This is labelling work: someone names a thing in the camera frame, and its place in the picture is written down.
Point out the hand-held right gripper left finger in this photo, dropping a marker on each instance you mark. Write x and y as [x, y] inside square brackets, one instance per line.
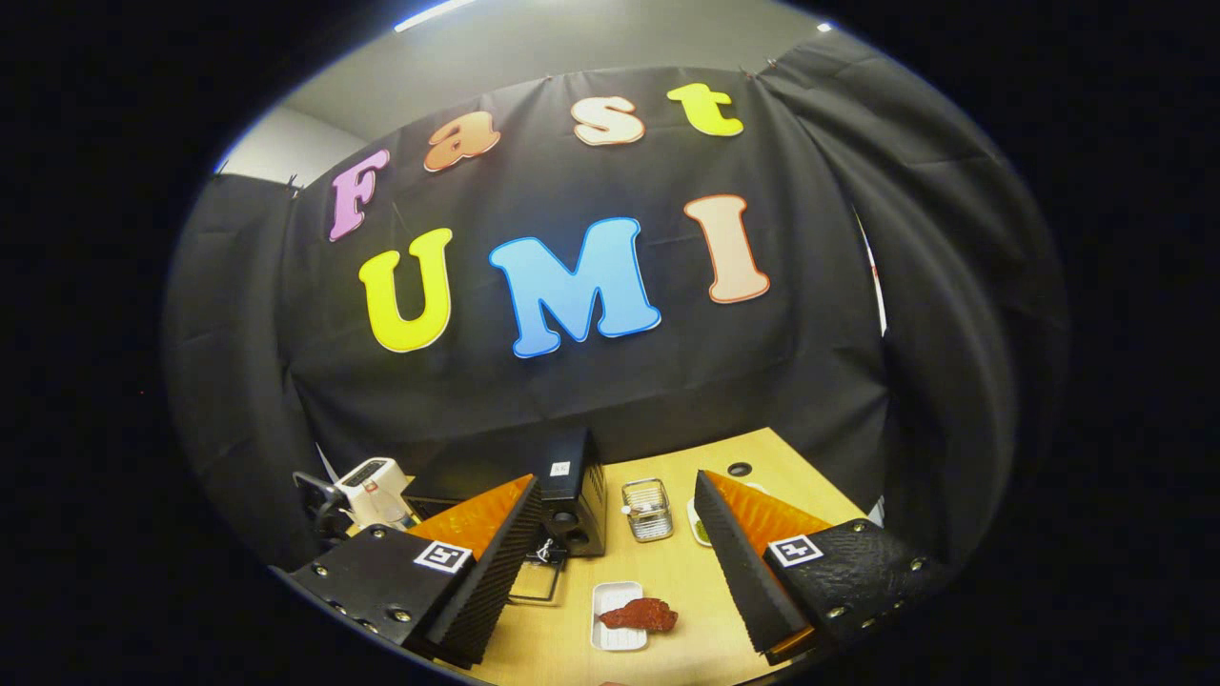
[496, 581]

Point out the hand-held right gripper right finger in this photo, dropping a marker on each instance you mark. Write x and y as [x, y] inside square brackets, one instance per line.
[739, 572]

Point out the red meat slice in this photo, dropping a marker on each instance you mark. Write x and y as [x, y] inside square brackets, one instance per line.
[639, 615]

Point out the black electric oven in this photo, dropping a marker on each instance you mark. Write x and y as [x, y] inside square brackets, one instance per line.
[577, 486]

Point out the white toaster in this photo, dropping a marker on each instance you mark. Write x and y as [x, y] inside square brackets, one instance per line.
[367, 476]

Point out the white plate with beans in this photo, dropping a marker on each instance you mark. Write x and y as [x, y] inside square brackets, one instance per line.
[699, 529]

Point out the white rectangular tray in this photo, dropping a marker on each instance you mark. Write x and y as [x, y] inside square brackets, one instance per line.
[610, 638]

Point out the black backdrop cloth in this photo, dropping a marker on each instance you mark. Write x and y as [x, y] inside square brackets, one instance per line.
[591, 400]

